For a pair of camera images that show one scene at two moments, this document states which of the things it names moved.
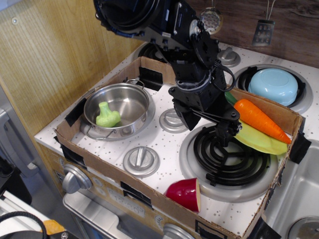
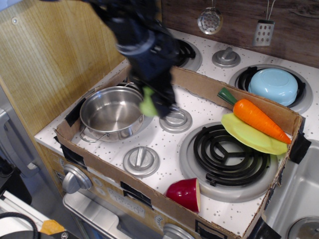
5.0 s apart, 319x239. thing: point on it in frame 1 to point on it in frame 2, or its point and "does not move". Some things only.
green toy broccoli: [106, 118] to [147, 106]
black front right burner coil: [233, 165] does not move
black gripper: [206, 95] to [152, 57]
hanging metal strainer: [212, 19] does not move
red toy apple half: [186, 191] does not move
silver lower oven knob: [171, 231] does not move
